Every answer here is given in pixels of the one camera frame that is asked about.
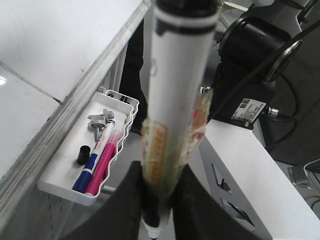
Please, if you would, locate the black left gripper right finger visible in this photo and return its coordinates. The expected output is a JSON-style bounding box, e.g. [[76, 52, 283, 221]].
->
[[172, 164, 241, 240]]

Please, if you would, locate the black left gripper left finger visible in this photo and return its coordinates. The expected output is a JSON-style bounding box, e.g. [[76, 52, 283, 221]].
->
[[63, 161, 143, 240]]

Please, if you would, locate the white black whiteboard marker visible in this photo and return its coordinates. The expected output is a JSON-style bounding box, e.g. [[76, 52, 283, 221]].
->
[[141, 0, 219, 240]]

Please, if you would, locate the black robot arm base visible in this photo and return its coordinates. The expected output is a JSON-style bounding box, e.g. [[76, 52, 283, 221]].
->
[[208, 17, 302, 130]]

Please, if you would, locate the blue capped whiteboard marker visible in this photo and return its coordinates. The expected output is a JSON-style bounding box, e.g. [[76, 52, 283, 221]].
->
[[72, 119, 116, 193]]

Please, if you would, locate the white whiteboard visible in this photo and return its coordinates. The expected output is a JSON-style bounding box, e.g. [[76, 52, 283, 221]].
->
[[0, 0, 151, 225]]

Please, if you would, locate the pink highlighter marker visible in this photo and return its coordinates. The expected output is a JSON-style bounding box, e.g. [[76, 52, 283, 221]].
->
[[84, 130, 121, 196]]

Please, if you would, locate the black marker cap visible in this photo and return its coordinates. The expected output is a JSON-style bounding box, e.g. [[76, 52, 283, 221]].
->
[[76, 145, 91, 166]]

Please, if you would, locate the white marker tray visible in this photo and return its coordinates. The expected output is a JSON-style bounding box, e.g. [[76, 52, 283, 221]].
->
[[37, 90, 139, 206]]

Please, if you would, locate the grey metal clamp bolt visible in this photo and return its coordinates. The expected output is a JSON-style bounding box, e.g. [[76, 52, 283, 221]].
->
[[87, 108, 114, 143]]

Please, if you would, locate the white table frame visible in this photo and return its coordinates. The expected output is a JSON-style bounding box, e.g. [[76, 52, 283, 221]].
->
[[199, 120, 320, 240]]

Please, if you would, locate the black cable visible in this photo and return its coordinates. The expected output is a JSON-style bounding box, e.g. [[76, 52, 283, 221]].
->
[[209, 17, 320, 121]]

